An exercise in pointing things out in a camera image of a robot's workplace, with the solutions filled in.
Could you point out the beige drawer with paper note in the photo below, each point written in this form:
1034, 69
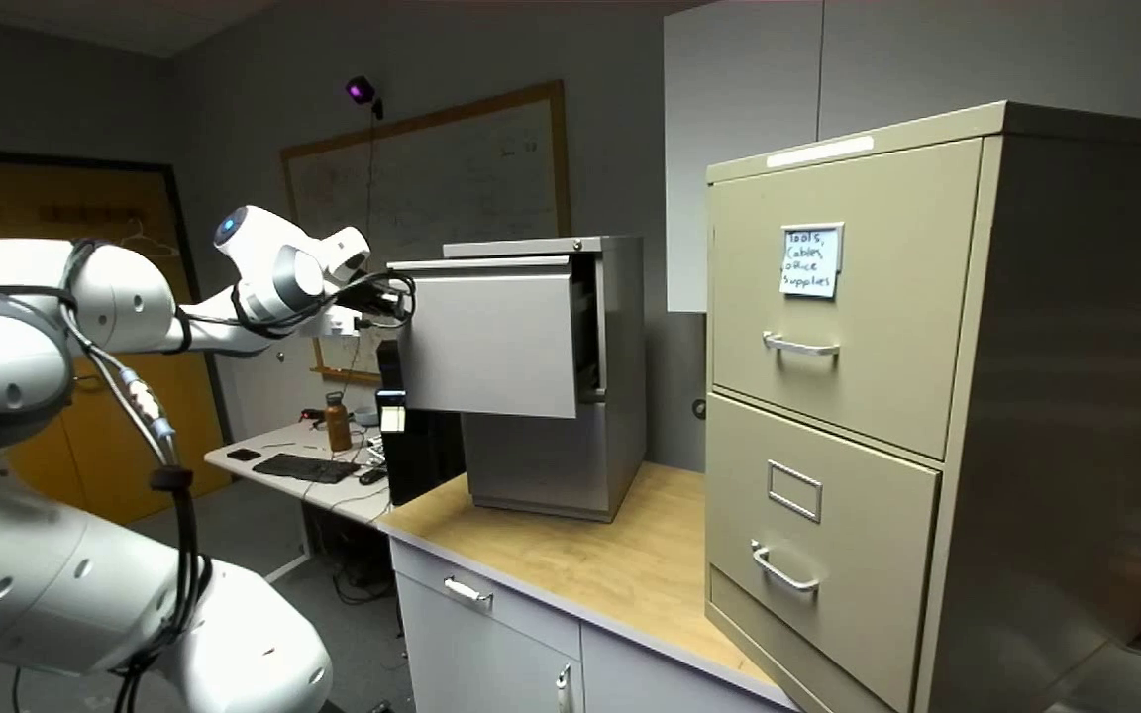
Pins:
890, 380

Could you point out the white counter base cabinet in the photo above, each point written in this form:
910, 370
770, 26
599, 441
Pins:
493, 658

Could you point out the small black mouse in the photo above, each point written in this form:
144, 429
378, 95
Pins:
245, 452

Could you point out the black wall mounted camera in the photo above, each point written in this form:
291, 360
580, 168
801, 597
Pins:
362, 91

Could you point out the white office desk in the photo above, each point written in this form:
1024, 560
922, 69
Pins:
333, 499

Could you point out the brown bottle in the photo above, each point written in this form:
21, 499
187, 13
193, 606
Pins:
338, 427

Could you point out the metal label holder frame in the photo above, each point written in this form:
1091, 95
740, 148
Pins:
794, 490

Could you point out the small gray file cabinet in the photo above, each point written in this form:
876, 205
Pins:
610, 370

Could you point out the orange wooden door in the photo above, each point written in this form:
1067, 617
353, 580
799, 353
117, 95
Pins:
58, 201

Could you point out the gray file cabinet drawer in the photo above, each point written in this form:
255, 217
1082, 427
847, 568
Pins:
493, 337

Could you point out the tall beige file cabinet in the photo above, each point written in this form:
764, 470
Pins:
1071, 397

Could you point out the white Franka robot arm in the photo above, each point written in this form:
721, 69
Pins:
0, 358

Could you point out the wood framed whiteboard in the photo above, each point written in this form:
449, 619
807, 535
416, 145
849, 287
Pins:
467, 170

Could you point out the black keyboard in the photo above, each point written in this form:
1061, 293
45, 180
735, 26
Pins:
304, 470

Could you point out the black computer tower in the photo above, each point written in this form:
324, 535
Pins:
427, 458

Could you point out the white handwritten paper note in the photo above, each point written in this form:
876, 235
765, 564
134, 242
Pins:
815, 260

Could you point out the beige drawer with label holder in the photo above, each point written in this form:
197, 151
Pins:
863, 580

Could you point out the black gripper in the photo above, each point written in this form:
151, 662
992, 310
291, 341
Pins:
362, 293

